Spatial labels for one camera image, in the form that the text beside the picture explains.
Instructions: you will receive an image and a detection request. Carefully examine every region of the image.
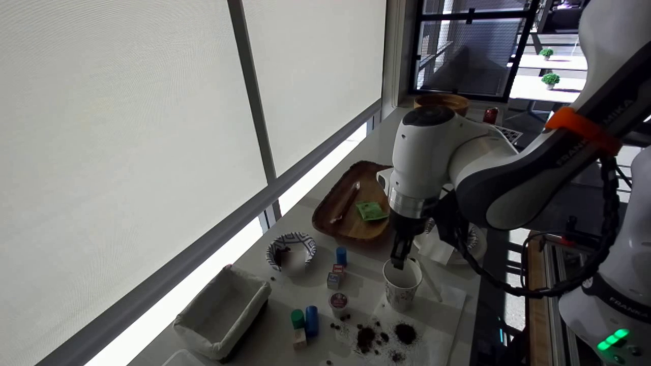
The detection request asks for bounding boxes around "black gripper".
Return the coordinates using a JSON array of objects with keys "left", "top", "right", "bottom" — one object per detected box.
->
[{"left": 389, "top": 213, "right": 430, "bottom": 271}]

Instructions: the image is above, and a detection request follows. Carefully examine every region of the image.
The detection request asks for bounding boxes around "coffee grounds pile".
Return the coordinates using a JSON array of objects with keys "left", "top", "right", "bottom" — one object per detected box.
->
[{"left": 355, "top": 325, "right": 383, "bottom": 356}]

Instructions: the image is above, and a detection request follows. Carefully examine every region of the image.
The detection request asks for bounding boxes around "white paper cup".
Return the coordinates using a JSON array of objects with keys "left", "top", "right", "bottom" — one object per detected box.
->
[{"left": 380, "top": 260, "right": 426, "bottom": 315}]

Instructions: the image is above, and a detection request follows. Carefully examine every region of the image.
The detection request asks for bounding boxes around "white paper serviette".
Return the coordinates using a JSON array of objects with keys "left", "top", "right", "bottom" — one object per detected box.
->
[{"left": 348, "top": 266, "right": 472, "bottom": 366}]

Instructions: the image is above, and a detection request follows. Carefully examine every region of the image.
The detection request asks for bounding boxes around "folded white napkin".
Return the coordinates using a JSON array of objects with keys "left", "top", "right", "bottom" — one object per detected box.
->
[{"left": 426, "top": 231, "right": 466, "bottom": 266}]

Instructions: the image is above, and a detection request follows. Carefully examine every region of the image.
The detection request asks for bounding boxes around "green packet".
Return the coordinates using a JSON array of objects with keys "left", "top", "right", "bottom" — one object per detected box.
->
[{"left": 355, "top": 199, "right": 390, "bottom": 225}]

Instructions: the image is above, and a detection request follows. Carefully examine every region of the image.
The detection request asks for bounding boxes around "wooden block red letter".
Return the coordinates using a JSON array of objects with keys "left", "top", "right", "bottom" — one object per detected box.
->
[{"left": 325, "top": 264, "right": 348, "bottom": 293}]

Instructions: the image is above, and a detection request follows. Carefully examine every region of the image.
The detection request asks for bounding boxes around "white patterned plate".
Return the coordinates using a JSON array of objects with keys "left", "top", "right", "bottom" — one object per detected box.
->
[{"left": 409, "top": 225, "right": 488, "bottom": 269}]

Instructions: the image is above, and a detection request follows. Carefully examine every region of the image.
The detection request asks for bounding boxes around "brown wooden tray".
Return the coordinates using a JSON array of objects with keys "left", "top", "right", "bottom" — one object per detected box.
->
[{"left": 311, "top": 159, "right": 409, "bottom": 248}]

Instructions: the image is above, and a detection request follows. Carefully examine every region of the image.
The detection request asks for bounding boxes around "ground coffee pile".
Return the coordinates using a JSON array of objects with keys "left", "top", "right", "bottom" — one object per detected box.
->
[{"left": 393, "top": 321, "right": 420, "bottom": 346}]

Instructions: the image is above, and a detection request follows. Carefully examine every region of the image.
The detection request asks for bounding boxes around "Starbucks coffee pod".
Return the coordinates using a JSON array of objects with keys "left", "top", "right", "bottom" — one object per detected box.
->
[{"left": 330, "top": 291, "right": 352, "bottom": 321}]

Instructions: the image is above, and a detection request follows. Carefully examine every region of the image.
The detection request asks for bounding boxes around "wooden spoon stick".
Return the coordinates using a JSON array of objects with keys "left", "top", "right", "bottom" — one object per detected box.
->
[{"left": 328, "top": 178, "right": 362, "bottom": 228}]

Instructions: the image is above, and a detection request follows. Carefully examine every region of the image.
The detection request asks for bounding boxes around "blue cylinder block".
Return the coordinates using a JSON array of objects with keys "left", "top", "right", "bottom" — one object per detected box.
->
[{"left": 305, "top": 303, "right": 323, "bottom": 340}]

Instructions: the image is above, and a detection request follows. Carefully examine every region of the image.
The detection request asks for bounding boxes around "small patterned bowl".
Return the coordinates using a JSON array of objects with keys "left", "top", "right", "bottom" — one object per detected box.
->
[{"left": 266, "top": 231, "right": 317, "bottom": 274}]

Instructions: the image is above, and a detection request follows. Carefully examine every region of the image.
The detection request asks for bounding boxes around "round wooden bowl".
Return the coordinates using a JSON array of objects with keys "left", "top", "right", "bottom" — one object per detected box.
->
[{"left": 413, "top": 91, "right": 472, "bottom": 118}]

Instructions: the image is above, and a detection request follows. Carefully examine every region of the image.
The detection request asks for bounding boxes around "white rectangular dish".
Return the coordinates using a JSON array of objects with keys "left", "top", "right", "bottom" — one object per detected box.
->
[{"left": 172, "top": 264, "right": 272, "bottom": 361}]

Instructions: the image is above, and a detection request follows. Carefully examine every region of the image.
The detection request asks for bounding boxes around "white roller blind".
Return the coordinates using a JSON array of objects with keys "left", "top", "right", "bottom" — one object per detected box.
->
[
  {"left": 242, "top": 0, "right": 389, "bottom": 178},
  {"left": 0, "top": 0, "right": 270, "bottom": 366}
]

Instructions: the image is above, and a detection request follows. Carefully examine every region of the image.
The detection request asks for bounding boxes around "grey window mullion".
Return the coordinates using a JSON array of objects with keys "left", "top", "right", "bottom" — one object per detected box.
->
[{"left": 227, "top": 0, "right": 281, "bottom": 229}]

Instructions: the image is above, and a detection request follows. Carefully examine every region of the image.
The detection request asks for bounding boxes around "black framed glass partition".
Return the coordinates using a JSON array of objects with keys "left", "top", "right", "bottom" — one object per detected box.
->
[{"left": 409, "top": 0, "right": 541, "bottom": 104}]

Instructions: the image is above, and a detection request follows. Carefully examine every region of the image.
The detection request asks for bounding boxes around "grey window sill frame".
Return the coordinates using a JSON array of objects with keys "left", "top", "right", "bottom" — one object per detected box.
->
[{"left": 37, "top": 98, "right": 389, "bottom": 366}]

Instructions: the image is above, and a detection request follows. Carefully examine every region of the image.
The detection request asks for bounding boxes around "orange cable strap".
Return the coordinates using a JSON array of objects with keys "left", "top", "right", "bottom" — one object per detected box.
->
[{"left": 545, "top": 106, "right": 623, "bottom": 157}]

